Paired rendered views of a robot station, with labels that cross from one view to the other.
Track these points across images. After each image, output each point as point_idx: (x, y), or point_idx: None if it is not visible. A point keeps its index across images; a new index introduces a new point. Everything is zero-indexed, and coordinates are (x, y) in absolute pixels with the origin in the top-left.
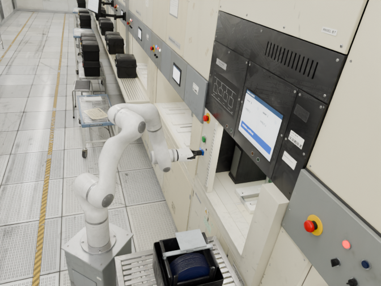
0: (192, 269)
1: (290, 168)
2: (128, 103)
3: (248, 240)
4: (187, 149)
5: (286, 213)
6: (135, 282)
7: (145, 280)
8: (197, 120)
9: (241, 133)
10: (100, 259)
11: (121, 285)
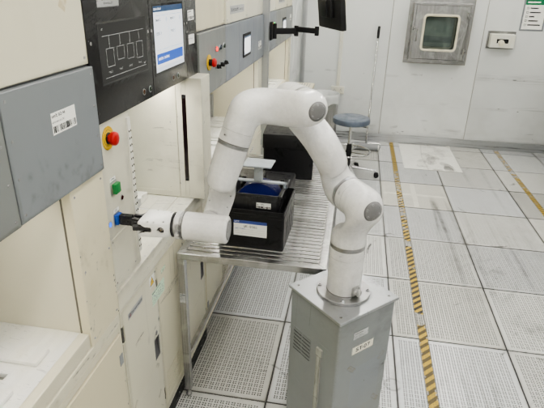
0: None
1: (193, 44)
2: (287, 90)
3: (204, 152)
4: (146, 217)
5: None
6: (309, 245)
7: (298, 244)
8: (88, 184)
9: (160, 72)
10: None
11: (326, 247)
